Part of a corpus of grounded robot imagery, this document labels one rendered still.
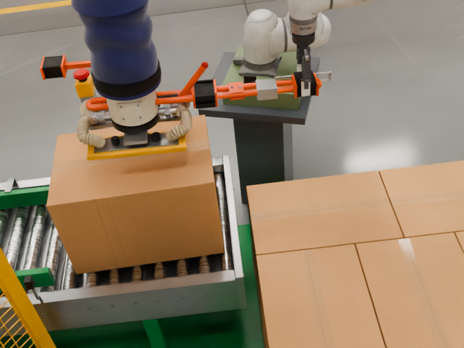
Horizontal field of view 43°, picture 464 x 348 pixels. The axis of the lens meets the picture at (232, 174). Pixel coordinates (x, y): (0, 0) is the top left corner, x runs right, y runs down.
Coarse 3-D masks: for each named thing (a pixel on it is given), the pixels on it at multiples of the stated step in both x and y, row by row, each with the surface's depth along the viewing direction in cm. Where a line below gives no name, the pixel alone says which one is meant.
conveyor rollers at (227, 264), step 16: (224, 192) 262; (224, 208) 254; (0, 224) 258; (16, 224) 257; (224, 224) 247; (0, 240) 254; (16, 240) 251; (32, 240) 249; (224, 240) 240; (16, 256) 246; (32, 256) 243; (48, 256) 242; (208, 256) 236; (224, 256) 234; (96, 272) 235; (112, 272) 233; (160, 272) 231; (176, 272) 232; (208, 272) 230; (48, 288) 231; (64, 288) 230
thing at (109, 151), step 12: (156, 132) 202; (108, 144) 202; (120, 144) 202; (144, 144) 201; (156, 144) 201; (168, 144) 200; (180, 144) 201; (96, 156) 199; (108, 156) 199; (120, 156) 200; (132, 156) 200
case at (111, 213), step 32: (160, 128) 233; (192, 128) 231; (64, 160) 224; (96, 160) 222; (128, 160) 221; (160, 160) 219; (192, 160) 218; (64, 192) 211; (96, 192) 210; (128, 192) 208; (160, 192) 209; (192, 192) 210; (64, 224) 214; (96, 224) 216; (128, 224) 218; (160, 224) 220; (192, 224) 222; (96, 256) 228; (128, 256) 230; (160, 256) 232; (192, 256) 235
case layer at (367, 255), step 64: (256, 192) 260; (320, 192) 256; (384, 192) 253; (448, 192) 250; (256, 256) 234; (320, 256) 231; (384, 256) 228; (448, 256) 226; (320, 320) 210; (384, 320) 208; (448, 320) 206
